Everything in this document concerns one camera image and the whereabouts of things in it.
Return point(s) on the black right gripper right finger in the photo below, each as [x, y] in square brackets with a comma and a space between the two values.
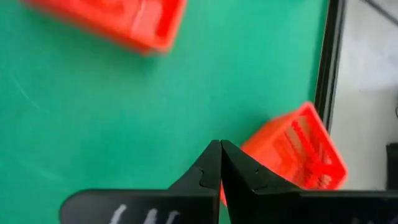
[264, 205]

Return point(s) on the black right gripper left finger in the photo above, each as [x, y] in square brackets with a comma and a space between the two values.
[174, 205]

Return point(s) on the red plastic mesh basket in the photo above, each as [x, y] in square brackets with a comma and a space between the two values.
[109, 18]
[295, 149]

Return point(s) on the green table mat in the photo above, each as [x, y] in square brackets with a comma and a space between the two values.
[93, 109]

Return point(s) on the black perforated computer case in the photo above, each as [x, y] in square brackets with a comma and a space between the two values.
[392, 165]

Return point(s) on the black aluminium table frame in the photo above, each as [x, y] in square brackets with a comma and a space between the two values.
[329, 62]

